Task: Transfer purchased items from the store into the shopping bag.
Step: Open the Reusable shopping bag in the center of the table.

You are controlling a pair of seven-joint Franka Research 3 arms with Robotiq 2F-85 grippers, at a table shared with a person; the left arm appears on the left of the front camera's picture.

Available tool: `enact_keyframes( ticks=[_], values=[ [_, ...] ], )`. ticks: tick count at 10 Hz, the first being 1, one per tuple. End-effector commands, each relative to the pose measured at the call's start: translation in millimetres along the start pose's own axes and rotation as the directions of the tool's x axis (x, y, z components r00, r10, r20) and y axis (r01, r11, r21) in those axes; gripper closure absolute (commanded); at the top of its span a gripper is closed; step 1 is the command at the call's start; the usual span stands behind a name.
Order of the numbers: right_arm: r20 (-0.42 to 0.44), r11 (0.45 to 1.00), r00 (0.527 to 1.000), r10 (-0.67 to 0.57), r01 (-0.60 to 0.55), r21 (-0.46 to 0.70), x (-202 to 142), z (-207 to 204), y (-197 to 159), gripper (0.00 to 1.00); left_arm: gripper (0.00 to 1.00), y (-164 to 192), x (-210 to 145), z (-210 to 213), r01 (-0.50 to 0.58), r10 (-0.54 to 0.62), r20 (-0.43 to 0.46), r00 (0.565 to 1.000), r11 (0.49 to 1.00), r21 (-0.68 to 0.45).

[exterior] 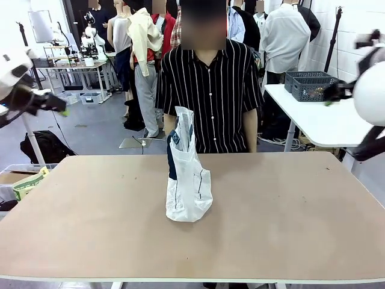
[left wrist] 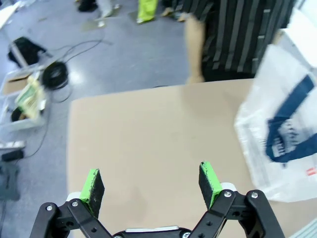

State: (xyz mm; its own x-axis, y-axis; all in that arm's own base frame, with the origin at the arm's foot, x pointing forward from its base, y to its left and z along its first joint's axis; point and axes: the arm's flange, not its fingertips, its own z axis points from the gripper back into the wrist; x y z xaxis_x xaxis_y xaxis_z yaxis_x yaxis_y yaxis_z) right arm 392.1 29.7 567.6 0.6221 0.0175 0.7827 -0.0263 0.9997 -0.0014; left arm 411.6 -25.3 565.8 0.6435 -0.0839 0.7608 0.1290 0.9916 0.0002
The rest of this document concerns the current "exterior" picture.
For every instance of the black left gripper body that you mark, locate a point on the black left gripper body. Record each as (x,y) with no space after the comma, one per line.
(28,102)

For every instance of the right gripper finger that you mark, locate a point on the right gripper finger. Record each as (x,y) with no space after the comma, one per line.
(331,89)
(331,100)

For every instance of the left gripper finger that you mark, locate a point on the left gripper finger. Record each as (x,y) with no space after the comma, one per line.
(55,100)
(64,113)

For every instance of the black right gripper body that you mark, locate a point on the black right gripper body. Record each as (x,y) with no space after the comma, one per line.
(346,90)

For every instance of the grey plastic lattice basket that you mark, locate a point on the grey plastic lattice basket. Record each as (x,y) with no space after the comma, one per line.
(309,88)
(293,76)

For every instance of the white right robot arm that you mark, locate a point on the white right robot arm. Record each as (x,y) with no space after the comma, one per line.
(371,90)

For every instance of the person's left forearm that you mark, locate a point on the person's left forearm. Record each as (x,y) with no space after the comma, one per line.
(251,132)

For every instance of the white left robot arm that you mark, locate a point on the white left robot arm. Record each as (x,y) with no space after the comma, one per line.
(15,67)

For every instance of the white side table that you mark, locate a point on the white side table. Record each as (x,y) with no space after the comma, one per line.
(325,123)

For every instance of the small clear floor box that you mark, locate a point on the small clear floor box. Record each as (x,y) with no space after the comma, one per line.
(90,98)

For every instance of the black backpack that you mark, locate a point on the black backpack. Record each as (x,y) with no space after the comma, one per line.
(45,146)

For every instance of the cluttered background work table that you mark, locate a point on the cluttered background work table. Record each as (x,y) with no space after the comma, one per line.
(75,64)

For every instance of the wooden crate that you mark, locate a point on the wooden crate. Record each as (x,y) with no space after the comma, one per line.
(319,143)

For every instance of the black light tripod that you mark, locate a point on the black light tripod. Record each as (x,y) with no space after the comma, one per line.
(334,39)

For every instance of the mannequin in white shirt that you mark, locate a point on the mannequin in white shirt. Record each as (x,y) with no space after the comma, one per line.
(284,36)

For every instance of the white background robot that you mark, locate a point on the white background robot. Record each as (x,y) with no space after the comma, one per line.
(93,39)

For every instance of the white light panel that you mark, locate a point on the white light panel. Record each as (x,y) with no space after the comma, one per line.
(40,25)

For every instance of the green printed cardboard box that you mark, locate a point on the green printed cardboard box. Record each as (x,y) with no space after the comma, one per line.
(28,185)

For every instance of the clear plastic storage bin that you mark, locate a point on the clear plastic storage bin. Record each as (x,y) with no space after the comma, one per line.
(9,183)

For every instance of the mannequin in grey trousers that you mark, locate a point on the mannequin in grey trousers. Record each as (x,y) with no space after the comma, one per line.
(147,99)

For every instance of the background person in black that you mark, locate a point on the background person in black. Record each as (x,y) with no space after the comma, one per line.
(99,24)

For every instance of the mannequin in white tank top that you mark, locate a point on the mannequin in white tank top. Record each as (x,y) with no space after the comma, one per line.
(120,36)

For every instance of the black jacket on mannequin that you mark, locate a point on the black jacket on mannequin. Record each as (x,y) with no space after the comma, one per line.
(251,28)

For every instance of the cream shirt on mannequin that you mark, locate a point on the cream shirt on mannequin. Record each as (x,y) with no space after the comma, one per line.
(144,36)

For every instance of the light blue shirt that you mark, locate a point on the light blue shirt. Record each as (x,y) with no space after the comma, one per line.
(235,25)

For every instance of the person in black striped shirt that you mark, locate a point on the person in black striped shirt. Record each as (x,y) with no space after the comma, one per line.
(210,99)

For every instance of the red garment on mannequin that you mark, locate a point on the red garment on mannequin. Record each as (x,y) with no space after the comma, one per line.
(168,28)

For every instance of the white stand post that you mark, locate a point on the white stand post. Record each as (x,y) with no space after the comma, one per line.
(33,141)

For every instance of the black camera tripod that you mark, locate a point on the black camera tripod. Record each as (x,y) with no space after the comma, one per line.
(25,42)

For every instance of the metal mannequin base plate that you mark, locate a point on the metal mannequin base plate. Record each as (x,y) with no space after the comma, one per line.
(132,143)

